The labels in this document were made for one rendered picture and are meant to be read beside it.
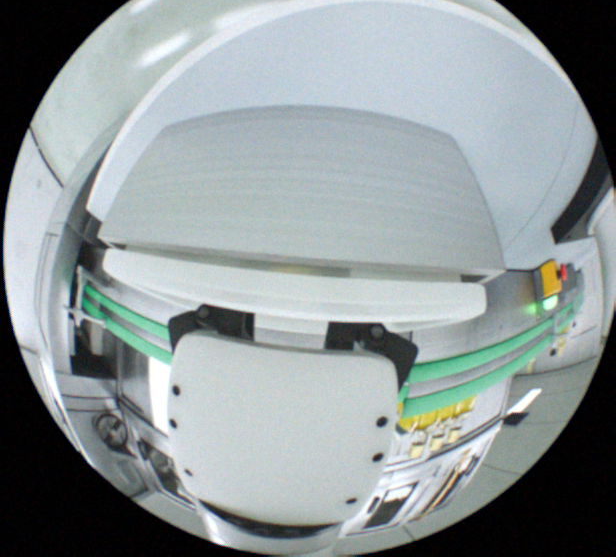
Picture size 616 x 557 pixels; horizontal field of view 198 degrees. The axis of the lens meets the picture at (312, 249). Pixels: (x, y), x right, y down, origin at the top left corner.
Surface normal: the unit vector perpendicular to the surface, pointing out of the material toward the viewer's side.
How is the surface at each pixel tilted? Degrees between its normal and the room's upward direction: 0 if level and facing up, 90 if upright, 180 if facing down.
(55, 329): 90
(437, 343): 90
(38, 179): 90
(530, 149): 0
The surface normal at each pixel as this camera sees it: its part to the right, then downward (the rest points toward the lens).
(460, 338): 0.01, -0.41
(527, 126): -0.08, 0.91
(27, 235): 1.00, 0.08
